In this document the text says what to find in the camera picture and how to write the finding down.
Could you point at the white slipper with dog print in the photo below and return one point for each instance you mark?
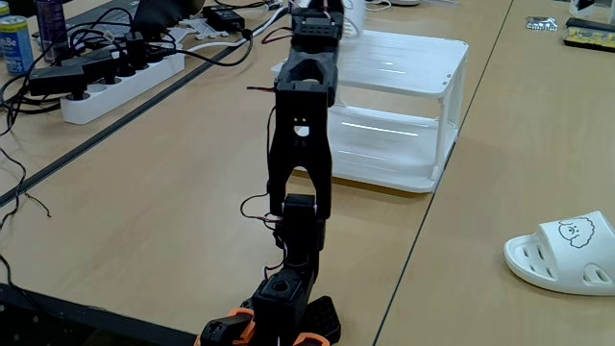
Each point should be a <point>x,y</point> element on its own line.
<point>567,269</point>
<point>354,19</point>

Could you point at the white two-tier shoe rack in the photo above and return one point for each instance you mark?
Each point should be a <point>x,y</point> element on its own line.
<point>399,62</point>

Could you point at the black power supply brick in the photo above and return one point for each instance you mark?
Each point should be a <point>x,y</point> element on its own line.
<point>223,17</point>

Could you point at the black laptop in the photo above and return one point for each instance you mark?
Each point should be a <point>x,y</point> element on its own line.
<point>163,14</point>

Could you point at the black power plug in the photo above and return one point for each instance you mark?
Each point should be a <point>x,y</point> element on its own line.
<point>136,48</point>

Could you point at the white power strip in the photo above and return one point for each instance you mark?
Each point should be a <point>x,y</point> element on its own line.
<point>120,89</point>

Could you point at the silver foil wrapper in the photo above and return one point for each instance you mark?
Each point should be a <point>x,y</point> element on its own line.
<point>542,23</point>

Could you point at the black power adapter brick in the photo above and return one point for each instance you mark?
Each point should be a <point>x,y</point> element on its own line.
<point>93,62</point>

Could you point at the black yellow box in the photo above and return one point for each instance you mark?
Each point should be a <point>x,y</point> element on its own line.
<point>590,36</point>

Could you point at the tall purple drink can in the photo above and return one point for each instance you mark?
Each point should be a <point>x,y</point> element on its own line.
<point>52,29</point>

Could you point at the white box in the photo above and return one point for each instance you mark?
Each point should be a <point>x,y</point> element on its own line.
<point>593,7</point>

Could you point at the black plug adapter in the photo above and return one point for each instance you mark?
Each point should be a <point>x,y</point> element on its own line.
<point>57,79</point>

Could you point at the blue white drink can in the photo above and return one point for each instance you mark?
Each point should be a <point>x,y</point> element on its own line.
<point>14,45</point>

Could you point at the white printed bracket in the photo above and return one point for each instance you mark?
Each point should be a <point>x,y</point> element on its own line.
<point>177,34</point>
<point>207,30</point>

